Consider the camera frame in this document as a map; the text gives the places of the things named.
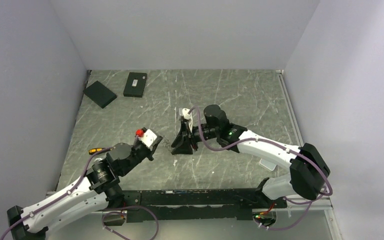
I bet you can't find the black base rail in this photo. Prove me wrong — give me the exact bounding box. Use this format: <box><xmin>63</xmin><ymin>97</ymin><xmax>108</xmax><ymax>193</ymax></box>
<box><xmin>107</xmin><ymin>188</ymin><xmax>287</xmax><ymax>223</ymax></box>

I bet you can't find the purple cable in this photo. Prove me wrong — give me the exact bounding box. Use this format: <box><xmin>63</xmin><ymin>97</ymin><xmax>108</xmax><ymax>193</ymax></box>
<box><xmin>0</xmin><ymin>147</ymin><xmax>161</xmax><ymax>240</ymax></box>
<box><xmin>187</xmin><ymin>105</ymin><xmax>334</xmax><ymax>232</ymax></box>

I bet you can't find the translucent plastic card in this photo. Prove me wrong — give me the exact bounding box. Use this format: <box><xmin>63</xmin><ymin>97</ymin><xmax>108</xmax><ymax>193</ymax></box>
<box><xmin>258</xmin><ymin>159</ymin><xmax>277</xmax><ymax>172</ymax></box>

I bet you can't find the aluminium frame rail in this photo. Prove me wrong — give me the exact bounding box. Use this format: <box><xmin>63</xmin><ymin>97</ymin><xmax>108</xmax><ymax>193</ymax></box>
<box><xmin>32</xmin><ymin>191</ymin><xmax>340</xmax><ymax>240</ymax></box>

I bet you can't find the plain black box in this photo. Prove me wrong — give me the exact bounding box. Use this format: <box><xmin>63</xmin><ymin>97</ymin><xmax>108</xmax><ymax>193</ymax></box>
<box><xmin>83</xmin><ymin>81</ymin><xmax>117</xmax><ymax>109</ymax></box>

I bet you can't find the yellow handled screwdriver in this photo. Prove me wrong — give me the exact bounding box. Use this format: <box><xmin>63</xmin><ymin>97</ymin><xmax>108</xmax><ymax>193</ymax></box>
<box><xmin>88</xmin><ymin>147</ymin><xmax>113</xmax><ymax>156</ymax></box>

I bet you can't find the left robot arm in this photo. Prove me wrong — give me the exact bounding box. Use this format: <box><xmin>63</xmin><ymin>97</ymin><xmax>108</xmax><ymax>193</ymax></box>
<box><xmin>0</xmin><ymin>129</ymin><xmax>163</xmax><ymax>240</ymax></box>

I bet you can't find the black box with label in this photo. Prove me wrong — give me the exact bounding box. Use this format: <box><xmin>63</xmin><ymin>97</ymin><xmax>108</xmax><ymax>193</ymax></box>
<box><xmin>123</xmin><ymin>72</ymin><xmax>148</xmax><ymax>98</ymax></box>

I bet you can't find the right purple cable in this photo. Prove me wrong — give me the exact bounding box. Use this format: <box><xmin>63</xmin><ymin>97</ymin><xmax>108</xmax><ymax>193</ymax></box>
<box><xmin>187</xmin><ymin>105</ymin><xmax>334</xmax><ymax>232</ymax></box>

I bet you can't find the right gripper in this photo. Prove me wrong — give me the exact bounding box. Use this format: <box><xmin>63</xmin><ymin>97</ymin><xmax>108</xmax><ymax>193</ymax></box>
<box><xmin>171</xmin><ymin>121</ymin><xmax>220</xmax><ymax>155</ymax></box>

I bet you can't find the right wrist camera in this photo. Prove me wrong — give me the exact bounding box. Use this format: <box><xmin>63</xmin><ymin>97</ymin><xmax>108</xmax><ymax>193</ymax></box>
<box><xmin>180</xmin><ymin>108</ymin><xmax>193</xmax><ymax>121</ymax></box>

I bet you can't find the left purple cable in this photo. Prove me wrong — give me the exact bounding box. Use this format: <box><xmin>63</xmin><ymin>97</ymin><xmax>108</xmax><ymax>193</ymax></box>
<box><xmin>0</xmin><ymin>147</ymin><xmax>161</xmax><ymax>240</ymax></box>

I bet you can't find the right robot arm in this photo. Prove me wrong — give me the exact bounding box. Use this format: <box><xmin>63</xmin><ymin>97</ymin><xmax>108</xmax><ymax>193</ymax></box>
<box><xmin>171</xmin><ymin>104</ymin><xmax>333</xmax><ymax>208</ymax></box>

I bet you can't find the large beaded keyring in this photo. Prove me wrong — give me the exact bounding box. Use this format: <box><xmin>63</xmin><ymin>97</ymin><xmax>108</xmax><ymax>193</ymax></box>
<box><xmin>160</xmin><ymin>137</ymin><xmax>173</xmax><ymax>152</ymax></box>

